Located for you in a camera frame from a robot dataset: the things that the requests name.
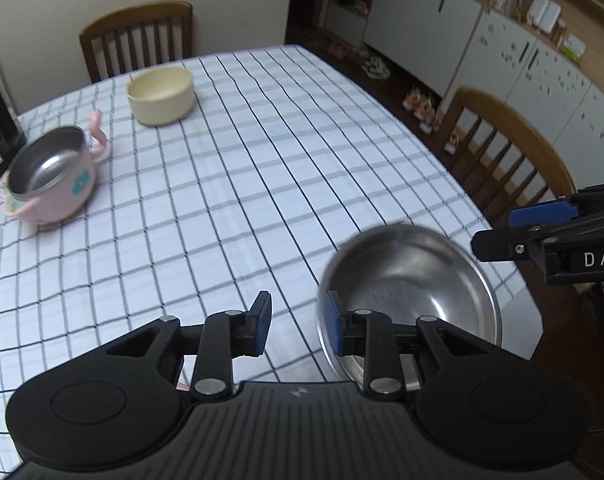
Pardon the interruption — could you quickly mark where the wooden chair at right side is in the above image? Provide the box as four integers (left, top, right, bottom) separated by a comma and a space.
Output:
433, 87, 576, 226

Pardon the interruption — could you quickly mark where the wooden chair at far end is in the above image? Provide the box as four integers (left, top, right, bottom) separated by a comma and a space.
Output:
78, 0, 195, 82

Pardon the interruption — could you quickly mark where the white cabinet wall unit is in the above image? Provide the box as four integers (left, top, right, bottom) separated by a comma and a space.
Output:
323, 0, 604, 186

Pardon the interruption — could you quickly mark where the large stainless steel bowl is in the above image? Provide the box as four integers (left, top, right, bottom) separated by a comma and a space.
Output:
316, 222, 502, 384

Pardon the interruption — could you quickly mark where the checkered white tablecloth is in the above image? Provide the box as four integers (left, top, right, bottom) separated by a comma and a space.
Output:
0, 44, 528, 476

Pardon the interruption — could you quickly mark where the pink steel-lined handled bowl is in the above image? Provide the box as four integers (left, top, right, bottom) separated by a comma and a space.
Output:
0, 110, 111, 226

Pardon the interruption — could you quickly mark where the pair of shoes on floor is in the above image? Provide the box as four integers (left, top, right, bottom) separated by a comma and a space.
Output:
361, 56, 391, 80

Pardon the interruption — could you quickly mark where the cream round bowl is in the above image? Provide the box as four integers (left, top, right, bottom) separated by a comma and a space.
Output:
126, 66, 195, 127

